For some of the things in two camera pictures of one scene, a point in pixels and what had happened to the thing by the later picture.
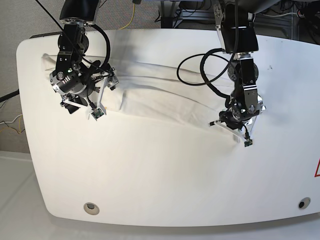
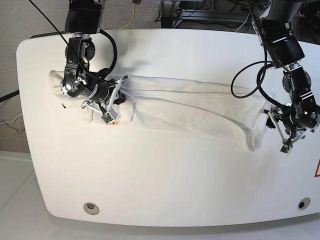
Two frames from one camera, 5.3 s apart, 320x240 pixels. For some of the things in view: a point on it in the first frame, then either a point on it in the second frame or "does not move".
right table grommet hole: x=304 y=203 does not move
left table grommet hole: x=91 y=208 does not move
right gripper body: x=244 y=107 -> x=303 y=114
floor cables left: x=5 y=98 does not move
